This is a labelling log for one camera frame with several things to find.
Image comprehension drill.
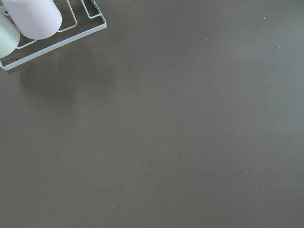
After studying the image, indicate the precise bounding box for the white wire cup rack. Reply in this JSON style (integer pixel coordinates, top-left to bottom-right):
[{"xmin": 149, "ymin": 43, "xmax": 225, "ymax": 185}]
[{"xmin": 0, "ymin": 0, "xmax": 107, "ymax": 71}]

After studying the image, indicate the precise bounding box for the white cup in rack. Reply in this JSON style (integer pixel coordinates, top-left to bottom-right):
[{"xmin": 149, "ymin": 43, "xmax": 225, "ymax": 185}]
[{"xmin": 0, "ymin": 13, "xmax": 20, "ymax": 58}]

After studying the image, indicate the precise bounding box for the pink cup in rack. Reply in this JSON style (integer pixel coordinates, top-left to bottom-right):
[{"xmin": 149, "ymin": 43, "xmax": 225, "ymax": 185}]
[{"xmin": 2, "ymin": 0, "xmax": 62, "ymax": 40}]

